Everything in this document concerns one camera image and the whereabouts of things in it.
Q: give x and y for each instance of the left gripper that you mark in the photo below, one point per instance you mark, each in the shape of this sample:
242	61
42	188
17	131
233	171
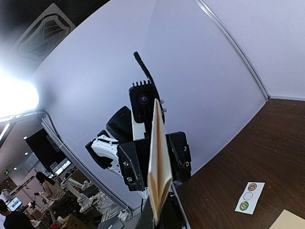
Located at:
134	160

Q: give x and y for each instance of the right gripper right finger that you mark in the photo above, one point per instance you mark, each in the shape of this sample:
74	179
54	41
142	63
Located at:
173	215

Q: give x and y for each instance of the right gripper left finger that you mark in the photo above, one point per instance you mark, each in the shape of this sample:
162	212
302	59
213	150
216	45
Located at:
146	219

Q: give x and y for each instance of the letter sheet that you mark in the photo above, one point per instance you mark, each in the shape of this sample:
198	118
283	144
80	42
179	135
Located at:
159	170

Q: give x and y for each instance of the brown paper envelope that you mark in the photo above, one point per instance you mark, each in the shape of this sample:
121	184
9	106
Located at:
288	220

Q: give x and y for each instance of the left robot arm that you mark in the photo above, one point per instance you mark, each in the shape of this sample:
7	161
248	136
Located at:
116	150

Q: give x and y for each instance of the cardboard box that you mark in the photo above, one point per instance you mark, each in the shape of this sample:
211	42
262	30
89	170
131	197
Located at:
72	222

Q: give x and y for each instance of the white sticker sheet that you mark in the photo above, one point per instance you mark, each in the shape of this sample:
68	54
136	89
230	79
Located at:
249	198

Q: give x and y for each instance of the person in beige top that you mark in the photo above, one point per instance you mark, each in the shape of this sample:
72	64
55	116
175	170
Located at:
53	190

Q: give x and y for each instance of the bright ceiling light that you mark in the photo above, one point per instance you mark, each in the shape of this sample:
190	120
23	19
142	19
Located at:
17	93

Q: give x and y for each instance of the person in dark top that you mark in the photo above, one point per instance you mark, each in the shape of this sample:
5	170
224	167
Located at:
14	219

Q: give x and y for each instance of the left aluminium frame post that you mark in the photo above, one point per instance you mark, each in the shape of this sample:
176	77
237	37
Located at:
236	47

